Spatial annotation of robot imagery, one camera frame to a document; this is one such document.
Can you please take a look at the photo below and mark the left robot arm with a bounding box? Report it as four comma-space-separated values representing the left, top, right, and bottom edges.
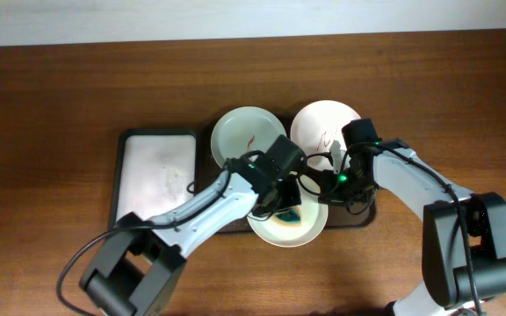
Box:
79, 136, 306, 316

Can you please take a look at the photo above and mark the large brown tray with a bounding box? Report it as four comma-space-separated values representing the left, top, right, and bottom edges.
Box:
192, 118, 377, 234

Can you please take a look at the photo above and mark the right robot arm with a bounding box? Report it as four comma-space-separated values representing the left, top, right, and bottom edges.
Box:
319, 118, 506, 315

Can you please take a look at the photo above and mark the small dark tray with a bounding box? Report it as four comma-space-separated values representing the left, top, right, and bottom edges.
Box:
108, 127, 199, 229

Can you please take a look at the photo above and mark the green yellow sponge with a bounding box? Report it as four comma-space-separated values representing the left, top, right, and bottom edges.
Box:
275, 208, 301, 225

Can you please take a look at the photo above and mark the white front plate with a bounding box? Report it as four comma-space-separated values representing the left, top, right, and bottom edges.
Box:
247, 185, 329, 248

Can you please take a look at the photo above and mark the pinkish white plate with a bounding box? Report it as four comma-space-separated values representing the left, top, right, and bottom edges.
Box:
290, 100, 360, 171

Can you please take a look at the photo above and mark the pale green plate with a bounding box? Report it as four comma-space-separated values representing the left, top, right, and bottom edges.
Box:
210, 106, 286, 167

